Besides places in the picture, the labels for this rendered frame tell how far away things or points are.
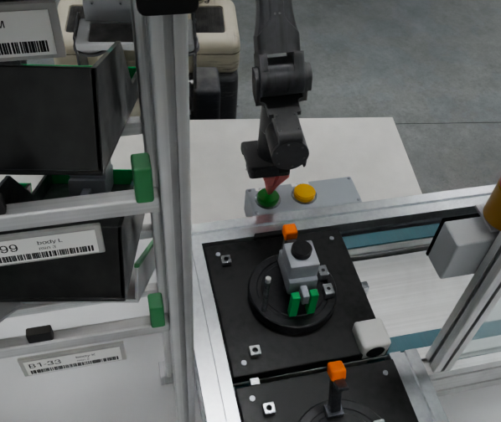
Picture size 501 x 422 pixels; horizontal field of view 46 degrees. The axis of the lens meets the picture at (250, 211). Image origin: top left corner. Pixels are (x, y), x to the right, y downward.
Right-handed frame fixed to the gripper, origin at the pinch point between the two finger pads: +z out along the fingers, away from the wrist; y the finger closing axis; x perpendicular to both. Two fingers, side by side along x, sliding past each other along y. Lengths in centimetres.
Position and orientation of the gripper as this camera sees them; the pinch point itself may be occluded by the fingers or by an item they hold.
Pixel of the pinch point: (269, 188)
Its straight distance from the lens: 107.4
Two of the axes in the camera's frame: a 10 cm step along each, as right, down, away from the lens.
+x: -2.2, -7.4, 6.4
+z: -0.7, 6.6, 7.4
